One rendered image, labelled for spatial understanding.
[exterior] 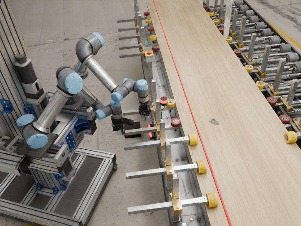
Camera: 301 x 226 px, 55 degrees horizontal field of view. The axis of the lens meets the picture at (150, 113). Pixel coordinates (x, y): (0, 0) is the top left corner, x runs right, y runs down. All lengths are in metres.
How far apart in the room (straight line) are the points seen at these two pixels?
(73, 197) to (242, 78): 1.89
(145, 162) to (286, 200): 1.68
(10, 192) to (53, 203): 0.48
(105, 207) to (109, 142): 0.85
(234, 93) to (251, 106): 0.20
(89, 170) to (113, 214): 0.48
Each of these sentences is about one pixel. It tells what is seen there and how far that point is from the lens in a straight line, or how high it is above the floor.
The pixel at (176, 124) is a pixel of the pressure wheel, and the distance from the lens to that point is 2.27.
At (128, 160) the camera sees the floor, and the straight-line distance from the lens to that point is 3.24.
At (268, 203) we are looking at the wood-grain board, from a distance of 1.91.
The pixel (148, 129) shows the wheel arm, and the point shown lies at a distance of 2.30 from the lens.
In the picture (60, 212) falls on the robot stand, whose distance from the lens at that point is 2.78.
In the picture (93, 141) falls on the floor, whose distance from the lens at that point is 3.53.
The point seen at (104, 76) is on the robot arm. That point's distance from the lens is 1.95.
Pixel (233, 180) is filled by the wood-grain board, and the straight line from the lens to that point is 1.96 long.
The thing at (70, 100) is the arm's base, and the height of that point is 1.08.
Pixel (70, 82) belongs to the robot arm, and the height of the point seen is 1.51.
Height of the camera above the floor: 2.46
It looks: 41 degrees down
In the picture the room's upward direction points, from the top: 5 degrees counter-clockwise
